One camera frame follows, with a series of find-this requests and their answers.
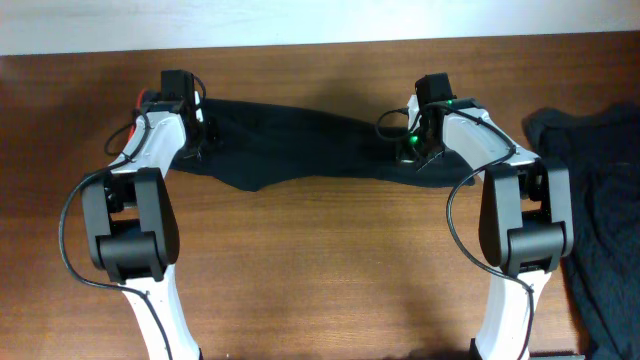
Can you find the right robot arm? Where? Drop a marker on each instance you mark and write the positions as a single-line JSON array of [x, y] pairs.
[[525, 221]]

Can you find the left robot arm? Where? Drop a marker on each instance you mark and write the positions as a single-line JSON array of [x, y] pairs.
[[132, 231]]

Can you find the dark clothes pile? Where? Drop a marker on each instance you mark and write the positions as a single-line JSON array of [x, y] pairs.
[[601, 152]]

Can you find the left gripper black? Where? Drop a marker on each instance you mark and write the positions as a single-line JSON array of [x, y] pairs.
[[214, 138]]

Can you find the black leggings red waistband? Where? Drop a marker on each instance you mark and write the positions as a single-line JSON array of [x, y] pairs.
[[250, 146]]

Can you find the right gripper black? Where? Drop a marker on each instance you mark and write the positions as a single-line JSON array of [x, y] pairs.
[[406, 157]]

